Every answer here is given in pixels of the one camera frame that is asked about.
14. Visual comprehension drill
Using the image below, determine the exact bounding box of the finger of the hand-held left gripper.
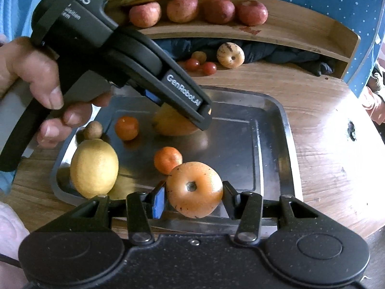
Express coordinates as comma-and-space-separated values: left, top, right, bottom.
129, 57, 213, 131
132, 81, 164, 109

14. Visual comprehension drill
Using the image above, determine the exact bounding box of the yellow lemon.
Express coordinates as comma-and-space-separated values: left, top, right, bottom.
70, 138, 119, 199

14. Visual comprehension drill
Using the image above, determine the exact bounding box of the metal tray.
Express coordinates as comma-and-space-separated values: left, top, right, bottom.
51, 86, 299, 235

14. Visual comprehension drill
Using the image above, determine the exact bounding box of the red apple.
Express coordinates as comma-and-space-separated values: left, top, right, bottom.
235, 0, 268, 26
129, 1, 161, 28
202, 0, 236, 25
166, 0, 199, 23

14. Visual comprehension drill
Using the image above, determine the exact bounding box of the pink cloth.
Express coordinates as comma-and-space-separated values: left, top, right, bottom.
361, 63, 385, 124

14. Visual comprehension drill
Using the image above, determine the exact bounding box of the orange tangerine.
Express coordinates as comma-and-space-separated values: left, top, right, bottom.
115, 116, 140, 141
154, 146, 183, 175

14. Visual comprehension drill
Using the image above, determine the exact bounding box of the wooden shelf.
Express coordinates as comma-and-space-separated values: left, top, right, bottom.
132, 0, 361, 72

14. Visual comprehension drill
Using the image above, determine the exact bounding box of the orange pepino melon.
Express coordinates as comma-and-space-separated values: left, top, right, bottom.
166, 162, 224, 219

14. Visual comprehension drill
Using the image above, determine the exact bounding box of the light blue striped coat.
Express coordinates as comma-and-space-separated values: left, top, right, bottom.
0, 0, 58, 44

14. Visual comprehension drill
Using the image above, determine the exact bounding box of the blue white-dotted panel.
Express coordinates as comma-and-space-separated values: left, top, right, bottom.
241, 0, 385, 85

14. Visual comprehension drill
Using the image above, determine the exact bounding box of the striped pale pepino melon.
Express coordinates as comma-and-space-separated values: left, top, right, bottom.
217, 42, 245, 69

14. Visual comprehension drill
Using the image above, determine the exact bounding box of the person's left hand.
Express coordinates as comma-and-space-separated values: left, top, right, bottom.
0, 37, 112, 149

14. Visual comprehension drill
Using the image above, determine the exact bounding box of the dark blue cloth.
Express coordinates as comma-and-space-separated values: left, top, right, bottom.
153, 38, 336, 77

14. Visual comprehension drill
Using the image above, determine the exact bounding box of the small brown kiwi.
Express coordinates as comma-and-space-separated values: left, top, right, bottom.
83, 120, 103, 140

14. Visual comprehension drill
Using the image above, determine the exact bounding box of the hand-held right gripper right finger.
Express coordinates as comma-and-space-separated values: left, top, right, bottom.
223, 181, 320, 244

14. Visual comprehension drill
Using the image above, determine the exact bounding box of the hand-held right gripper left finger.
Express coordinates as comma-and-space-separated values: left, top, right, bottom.
69, 184, 167, 245

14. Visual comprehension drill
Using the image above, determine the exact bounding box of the yellow red mango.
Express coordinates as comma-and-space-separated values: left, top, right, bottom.
152, 102, 211, 137

